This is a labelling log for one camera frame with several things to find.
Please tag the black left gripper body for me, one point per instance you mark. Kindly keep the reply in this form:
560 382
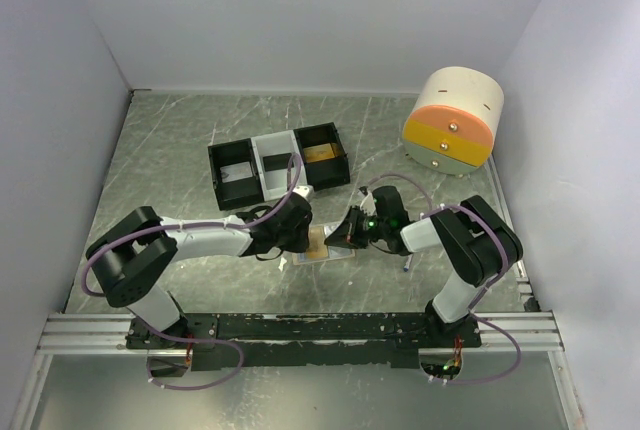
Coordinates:
294 241

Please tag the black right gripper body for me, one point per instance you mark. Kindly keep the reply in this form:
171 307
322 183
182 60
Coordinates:
369 227

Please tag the beige leather card holder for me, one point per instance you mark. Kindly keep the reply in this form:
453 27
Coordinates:
335 253

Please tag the gold VIP card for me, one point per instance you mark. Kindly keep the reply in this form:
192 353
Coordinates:
317 249

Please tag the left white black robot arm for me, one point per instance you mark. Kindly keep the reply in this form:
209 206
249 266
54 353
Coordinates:
128 260

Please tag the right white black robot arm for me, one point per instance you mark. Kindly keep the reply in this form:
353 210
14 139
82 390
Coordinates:
479 244

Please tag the black card in bin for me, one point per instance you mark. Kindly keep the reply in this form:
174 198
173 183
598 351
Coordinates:
277 162

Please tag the white card in bin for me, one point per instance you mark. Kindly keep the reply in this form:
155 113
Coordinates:
236 172

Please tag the gold card in bin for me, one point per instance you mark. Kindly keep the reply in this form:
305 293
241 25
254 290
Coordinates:
320 152

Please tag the white blue pen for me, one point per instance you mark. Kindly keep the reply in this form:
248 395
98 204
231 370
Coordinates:
408 263

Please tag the white middle tray bin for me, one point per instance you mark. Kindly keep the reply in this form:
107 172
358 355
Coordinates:
272 154

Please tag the black left tray bin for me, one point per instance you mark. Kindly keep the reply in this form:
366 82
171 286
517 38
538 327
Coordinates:
240 193

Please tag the black tray bin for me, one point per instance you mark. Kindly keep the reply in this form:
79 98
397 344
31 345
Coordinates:
325 174
240 193

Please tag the black right tray bin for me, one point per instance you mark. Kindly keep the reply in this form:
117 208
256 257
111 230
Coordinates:
325 174

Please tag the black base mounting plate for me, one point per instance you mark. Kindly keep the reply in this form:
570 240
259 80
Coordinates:
325 339

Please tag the cream round drawer cabinet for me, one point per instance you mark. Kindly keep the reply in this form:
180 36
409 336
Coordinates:
454 122

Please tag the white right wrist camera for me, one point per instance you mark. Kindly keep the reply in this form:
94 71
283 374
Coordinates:
367 204

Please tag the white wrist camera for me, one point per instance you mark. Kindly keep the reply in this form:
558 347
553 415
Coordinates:
367 204
304 191

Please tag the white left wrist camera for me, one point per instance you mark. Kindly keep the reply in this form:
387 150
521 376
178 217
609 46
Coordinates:
304 191

